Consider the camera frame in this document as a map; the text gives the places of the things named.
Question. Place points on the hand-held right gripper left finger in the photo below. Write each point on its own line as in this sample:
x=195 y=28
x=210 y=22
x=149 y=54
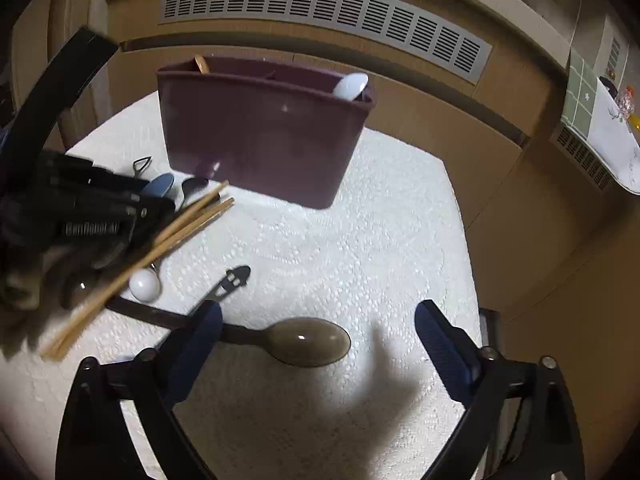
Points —
x=197 y=350

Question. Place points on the long brown translucent spoon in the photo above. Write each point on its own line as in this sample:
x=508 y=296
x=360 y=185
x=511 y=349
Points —
x=310 y=342

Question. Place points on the long grey vent grille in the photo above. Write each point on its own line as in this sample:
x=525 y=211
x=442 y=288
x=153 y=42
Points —
x=325 y=10

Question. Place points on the blue spoon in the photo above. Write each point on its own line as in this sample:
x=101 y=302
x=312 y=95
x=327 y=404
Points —
x=161 y=185

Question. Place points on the black bottle opener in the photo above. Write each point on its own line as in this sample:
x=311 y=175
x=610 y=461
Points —
x=235 y=280

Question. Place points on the white floral board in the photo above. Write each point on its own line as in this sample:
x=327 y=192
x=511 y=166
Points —
x=615 y=145

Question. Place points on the purple plastic utensil holder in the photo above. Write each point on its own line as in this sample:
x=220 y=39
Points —
x=260 y=145

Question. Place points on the person's left hand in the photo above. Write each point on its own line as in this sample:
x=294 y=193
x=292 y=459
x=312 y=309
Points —
x=20 y=285

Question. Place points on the black spoon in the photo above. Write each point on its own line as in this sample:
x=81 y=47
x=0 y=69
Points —
x=194 y=186

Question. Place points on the white lace tablecloth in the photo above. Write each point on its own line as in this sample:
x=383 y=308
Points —
x=350 y=240

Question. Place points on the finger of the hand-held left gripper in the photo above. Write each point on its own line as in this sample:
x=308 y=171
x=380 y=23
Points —
x=150 y=220

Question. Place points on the green tiled cloth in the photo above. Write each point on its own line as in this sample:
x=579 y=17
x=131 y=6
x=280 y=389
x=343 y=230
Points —
x=580 y=90

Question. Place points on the beige wooden cabinet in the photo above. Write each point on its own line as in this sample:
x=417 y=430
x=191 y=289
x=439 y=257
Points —
x=425 y=110

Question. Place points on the orange object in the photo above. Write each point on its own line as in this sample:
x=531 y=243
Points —
x=635 y=124

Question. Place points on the black curved bar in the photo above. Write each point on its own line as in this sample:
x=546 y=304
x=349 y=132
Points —
x=65 y=85

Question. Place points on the clear plastic wrapper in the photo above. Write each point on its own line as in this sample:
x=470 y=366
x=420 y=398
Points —
x=625 y=101

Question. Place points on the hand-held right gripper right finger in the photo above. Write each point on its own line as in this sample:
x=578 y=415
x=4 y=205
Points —
x=442 y=355

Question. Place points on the small grey vent grille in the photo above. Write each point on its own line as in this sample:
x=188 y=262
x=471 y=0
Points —
x=582 y=155

